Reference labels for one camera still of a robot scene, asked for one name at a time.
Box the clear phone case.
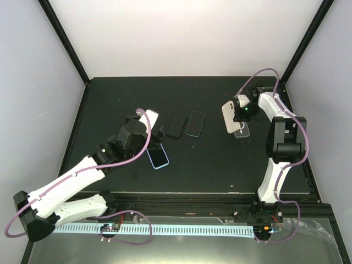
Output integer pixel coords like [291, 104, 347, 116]
[234, 122, 250, 138]

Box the pink phone case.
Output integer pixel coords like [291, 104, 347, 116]
[221, 101, 241, 134]

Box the teal phone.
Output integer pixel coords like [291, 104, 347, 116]
[185, 111, 205, 138]

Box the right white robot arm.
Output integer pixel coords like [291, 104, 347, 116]
[233, 87, 308, 224]

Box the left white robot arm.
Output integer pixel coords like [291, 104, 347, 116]
[13, 109, 164, 242]

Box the left small circuit board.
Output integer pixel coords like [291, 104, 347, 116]
[100, 223, 120, 232]

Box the small circuit board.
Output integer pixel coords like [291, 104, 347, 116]
[259, 225, 282, 234]
[100, 223, 120, 232]

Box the right small circuit board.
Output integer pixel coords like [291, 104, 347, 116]
[259, 225, 282, 234]

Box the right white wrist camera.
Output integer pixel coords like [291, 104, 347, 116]
[235, 94, 250, 108]

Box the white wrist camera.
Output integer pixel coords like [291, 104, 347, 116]
[139, 109, 159, 129]
[235, 94, 250, 108]

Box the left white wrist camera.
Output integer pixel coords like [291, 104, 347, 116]
[139, 109, 159, 129]

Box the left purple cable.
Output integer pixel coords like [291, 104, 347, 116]
[5, 107, 153, 245]

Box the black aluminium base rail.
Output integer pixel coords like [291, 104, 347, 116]
[41, 192, 335, 221]

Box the white slotted cable duct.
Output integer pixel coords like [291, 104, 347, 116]
[53, 223, 255, 238]

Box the right black frame post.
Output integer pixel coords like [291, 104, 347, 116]
[281, 0, 334, 85]

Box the black frame post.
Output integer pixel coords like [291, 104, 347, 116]
[281, 0, 334, 85]
[38, 0, 90, 85]

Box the left black frame post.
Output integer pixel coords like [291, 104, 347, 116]
[38, 0, 90, 85]

